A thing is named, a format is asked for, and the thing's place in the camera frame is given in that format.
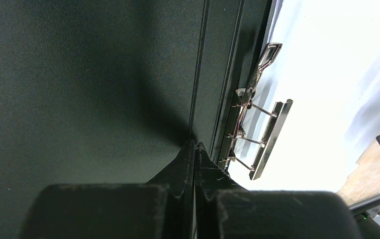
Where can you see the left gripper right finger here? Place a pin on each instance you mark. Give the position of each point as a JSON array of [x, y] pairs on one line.
[[225, 210]]

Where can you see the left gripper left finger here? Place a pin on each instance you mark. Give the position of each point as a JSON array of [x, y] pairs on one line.
[[161, 208]]

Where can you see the metal folder clip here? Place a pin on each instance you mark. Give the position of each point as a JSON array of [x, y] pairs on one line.
[[251, 131]]

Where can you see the white paper sheet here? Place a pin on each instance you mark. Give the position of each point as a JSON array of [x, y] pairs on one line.
[[329, 66]]

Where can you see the teal folder black inside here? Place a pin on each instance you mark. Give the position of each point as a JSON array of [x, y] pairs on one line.
[[108, 91]]

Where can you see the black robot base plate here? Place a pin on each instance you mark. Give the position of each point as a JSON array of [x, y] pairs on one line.
[[373, 214]]

